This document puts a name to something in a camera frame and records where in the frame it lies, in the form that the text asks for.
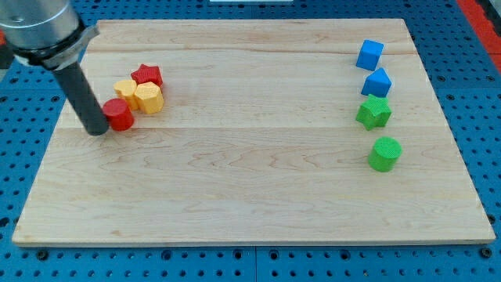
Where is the yellow hexagon block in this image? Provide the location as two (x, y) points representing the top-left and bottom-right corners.
(134, 82), (164, 114)

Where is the wooden board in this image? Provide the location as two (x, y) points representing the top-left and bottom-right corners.
(12, 19), (496, 248)

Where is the red star block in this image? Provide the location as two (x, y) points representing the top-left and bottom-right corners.
(130, 64), (164, 89)

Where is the green star block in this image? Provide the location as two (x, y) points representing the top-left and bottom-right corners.
(355, 94), (392, 131)

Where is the red cylinder block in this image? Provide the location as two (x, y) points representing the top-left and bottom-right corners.
(103, 98), (135, 132)

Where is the green cylinder block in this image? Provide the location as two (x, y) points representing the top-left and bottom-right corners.
(368, 136), (402, 172)

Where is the yellow heart block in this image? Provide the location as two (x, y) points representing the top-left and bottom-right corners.
(113, 80), (139, 110)

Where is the blue triangle block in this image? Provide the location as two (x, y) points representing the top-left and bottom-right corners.
(361, 68), (392, 98)

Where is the blue cube block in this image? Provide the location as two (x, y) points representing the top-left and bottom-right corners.
(355, 39), (384, 71)

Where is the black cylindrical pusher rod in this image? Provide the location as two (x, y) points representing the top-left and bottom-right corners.
(52, 62), (109, 136)

